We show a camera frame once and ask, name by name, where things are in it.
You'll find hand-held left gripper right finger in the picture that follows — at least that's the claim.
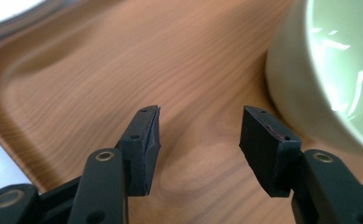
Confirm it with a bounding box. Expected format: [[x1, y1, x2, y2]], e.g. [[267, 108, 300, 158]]
[[238, 105, 303, 199]]

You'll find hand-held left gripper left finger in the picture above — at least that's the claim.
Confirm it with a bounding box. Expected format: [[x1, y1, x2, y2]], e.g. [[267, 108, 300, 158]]
[[116, 105, 162, 197]]

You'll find brown wooden tray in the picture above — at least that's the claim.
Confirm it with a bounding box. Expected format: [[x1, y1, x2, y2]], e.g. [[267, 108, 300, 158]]
[[0, 0, 363, 224]]

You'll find light green bowl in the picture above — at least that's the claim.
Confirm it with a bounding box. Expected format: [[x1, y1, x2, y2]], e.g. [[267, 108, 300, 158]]
[[264, 0, 363, 159]]

